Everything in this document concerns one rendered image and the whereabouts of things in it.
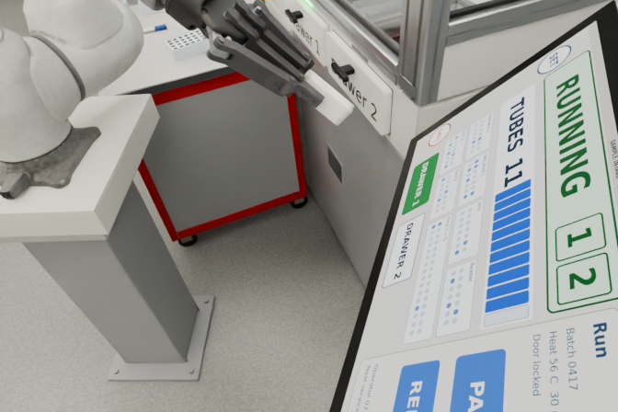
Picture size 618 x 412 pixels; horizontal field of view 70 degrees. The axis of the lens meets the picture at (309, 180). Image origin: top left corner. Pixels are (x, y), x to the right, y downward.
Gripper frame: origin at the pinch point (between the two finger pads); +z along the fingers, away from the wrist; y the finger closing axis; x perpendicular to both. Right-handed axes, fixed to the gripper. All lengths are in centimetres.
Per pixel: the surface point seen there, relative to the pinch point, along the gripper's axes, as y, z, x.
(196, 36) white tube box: 73, -30, 60
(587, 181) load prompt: -14.7, 16.9, -18.9
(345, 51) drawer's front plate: 45.7, 4.0, 16.7
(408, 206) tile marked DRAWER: -3.6, 16.8, 2.1
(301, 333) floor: 29, 55, 97
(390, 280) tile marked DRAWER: -14.9, 16.7, 3.1
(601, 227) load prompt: -19.8, 16.9, -19.0
